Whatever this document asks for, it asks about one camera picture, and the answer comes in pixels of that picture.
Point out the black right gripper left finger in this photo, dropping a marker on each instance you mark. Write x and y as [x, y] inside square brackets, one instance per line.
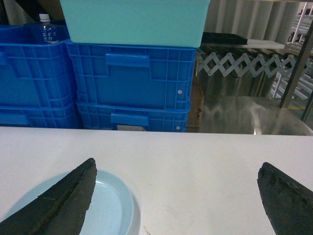
[60, 210]

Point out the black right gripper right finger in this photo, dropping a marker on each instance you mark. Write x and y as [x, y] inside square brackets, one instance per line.
[287, 203]

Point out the light blue oval tray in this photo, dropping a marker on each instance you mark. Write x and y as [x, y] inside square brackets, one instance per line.
[112, 210]

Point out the black tray on conveyor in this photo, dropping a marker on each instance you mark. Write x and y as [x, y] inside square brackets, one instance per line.
[223, 38]

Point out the blue crate lower middle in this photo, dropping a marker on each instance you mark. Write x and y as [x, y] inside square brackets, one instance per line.
[108, 117]

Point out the blue crate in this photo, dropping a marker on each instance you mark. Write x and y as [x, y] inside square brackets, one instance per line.
[133, 76]
[108, 117]
[33, 74]
[42, 117]

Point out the blue crate lower left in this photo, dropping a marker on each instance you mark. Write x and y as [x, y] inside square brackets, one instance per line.
[42, 117]

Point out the white work table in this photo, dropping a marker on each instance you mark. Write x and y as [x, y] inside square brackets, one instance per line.
[185, 183]

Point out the blue crate upper left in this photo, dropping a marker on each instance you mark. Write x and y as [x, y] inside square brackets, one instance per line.
[33, 74]

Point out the expandable roller conveyor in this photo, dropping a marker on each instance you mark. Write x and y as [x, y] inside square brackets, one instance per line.
[233, 71]

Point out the blue crate upper middle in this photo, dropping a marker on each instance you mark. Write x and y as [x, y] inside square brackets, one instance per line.
[133, 76]

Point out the white board on conveyor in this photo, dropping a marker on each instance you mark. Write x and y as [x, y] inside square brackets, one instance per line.
[263, 44]

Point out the clear water bottle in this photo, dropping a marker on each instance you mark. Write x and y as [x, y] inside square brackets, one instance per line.
[48, 32]

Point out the teal plastic bin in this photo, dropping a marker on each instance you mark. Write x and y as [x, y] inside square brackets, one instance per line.
[166, 23]

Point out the steel post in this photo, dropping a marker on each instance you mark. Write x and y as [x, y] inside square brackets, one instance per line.
[298, 69]

